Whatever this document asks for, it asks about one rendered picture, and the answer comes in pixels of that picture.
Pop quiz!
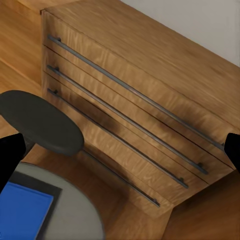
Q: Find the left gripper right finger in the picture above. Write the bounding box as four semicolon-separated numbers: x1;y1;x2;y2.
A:
224;133;240;173

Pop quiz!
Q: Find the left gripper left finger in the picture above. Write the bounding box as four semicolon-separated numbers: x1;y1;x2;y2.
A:
0;133;26;193

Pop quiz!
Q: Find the swivel chair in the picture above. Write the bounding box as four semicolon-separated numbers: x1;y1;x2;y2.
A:
0;90;106;240

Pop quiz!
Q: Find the folder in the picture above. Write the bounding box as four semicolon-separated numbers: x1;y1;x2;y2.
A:
0;181;54;240

